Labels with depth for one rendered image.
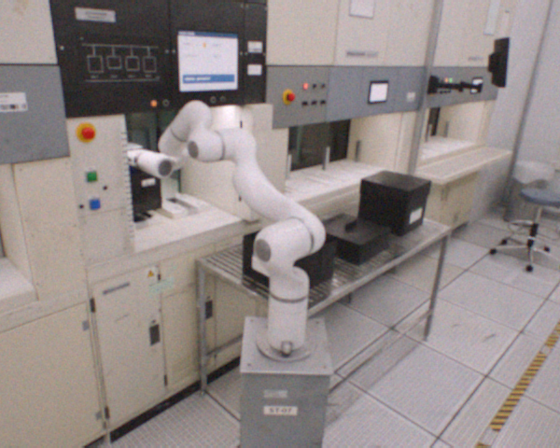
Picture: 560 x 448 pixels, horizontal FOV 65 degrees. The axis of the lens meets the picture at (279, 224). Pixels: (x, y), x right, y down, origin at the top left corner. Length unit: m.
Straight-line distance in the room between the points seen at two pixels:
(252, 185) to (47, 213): 0.70
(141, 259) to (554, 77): 4.69
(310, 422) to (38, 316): 0.99
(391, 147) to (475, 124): 1.50
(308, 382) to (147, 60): 1.19
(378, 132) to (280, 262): 2.19
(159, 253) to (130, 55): 0.76
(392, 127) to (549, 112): 2.67
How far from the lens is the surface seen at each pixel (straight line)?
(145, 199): 2.00
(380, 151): 3.27
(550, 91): 5.57
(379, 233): 2.09
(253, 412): 1.47
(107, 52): 1.62
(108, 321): 1.89
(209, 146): 1.35
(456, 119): 4.63
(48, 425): 2.02
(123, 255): 1.80
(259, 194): 1.29
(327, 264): 1.78
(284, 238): 1.18
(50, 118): 1.55
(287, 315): 1.33
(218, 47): 1.87
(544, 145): 5.61
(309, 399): 1.44
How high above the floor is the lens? 1.64
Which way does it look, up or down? 22 degrees down
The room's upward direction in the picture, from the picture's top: 3 degrees clockwise
